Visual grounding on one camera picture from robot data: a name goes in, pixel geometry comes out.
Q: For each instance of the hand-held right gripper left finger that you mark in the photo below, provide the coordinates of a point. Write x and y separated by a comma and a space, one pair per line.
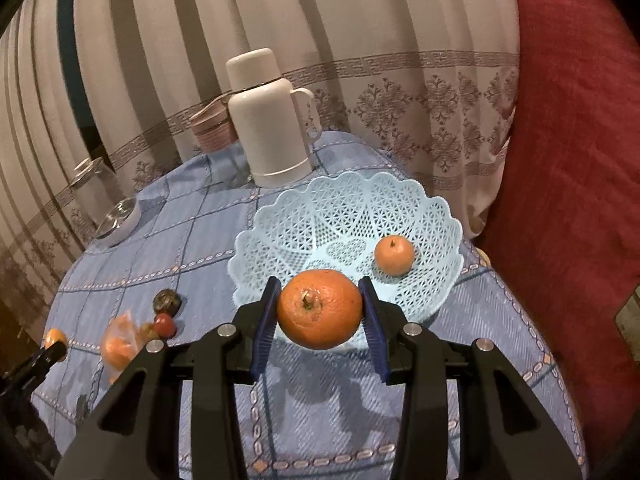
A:
267, 332

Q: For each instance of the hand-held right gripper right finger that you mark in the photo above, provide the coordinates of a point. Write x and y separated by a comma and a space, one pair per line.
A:
375, 341

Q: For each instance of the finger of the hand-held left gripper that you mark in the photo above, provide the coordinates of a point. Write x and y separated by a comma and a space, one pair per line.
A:
37, 362

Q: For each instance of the medium orange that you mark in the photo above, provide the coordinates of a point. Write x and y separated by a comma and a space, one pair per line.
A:
54, 336

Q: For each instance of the large orange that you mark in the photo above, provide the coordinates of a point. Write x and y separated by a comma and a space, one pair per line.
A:
320, 310

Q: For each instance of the small red fruit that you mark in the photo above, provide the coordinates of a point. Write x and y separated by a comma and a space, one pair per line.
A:
165, 325

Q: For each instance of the brownish round fruit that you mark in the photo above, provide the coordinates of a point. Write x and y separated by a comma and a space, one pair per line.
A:
167, 302

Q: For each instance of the light blue lattice basket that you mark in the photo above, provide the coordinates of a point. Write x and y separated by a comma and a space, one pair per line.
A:
350, 210

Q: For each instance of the small mandarin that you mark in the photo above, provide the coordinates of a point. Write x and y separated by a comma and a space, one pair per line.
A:
394, 256

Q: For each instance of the blue checked tablecloth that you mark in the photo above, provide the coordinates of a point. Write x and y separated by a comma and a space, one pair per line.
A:
175, 240

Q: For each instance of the glass pitcher with white base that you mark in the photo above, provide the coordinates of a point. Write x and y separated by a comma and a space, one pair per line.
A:
95, 185

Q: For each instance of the white thermos jug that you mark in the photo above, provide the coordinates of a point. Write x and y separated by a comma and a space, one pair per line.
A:
270, 130

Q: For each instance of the glass jar with pink lid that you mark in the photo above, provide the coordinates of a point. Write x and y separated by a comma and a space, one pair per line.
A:
212, 129

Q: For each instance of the red sofa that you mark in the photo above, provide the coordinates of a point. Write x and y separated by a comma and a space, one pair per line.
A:
575, 160

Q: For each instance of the beige striped patterned curtain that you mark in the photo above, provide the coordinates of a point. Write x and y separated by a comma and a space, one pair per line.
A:
400, 35

